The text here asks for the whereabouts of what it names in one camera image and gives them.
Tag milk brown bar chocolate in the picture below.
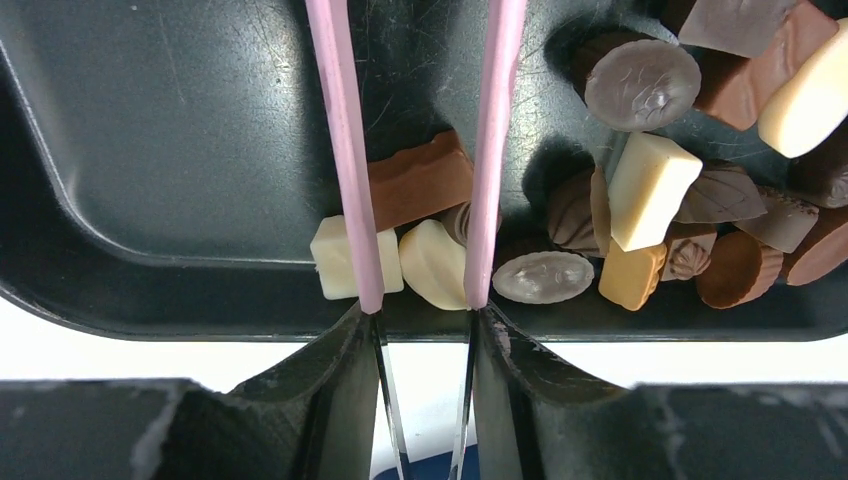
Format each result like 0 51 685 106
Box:
368 130 473 232

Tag blue box lid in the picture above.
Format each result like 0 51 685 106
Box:
373 445 480 480

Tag pink tongs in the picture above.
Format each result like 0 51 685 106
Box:
306 1 526 479

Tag white round chocolate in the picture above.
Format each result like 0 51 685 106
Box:
399 219 468 311

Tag black chocolate tray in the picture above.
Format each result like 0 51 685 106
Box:
1 1 847 341

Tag white square chocolate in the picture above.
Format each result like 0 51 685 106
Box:
310 215 404 300

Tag caramel square chocolate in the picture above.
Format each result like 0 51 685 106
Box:
599 240 667 311

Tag grey oval chocolate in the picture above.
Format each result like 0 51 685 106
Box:
492 251 595 305

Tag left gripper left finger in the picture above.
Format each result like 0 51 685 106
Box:
1 307 378 479

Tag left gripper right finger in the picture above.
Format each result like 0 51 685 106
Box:
472 307 847 479

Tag white bar chocolate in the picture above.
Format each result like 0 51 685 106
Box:
608 133 703 252

